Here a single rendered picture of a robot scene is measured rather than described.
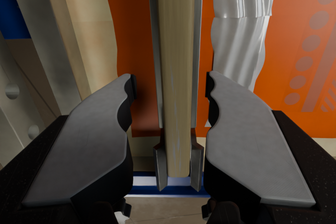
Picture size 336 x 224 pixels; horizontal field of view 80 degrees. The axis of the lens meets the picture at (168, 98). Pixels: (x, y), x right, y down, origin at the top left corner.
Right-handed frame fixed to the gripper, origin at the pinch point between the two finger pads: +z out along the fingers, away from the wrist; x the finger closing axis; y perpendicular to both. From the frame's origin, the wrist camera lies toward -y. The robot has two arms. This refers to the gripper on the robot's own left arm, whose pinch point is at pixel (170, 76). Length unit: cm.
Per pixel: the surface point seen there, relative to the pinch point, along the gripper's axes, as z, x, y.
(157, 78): 12.4, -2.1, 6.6
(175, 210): 109, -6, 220
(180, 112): 5.9, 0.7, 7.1
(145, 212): 109, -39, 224
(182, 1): 6.0, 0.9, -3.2
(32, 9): 13.1, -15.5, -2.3
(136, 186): 11.5, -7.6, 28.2
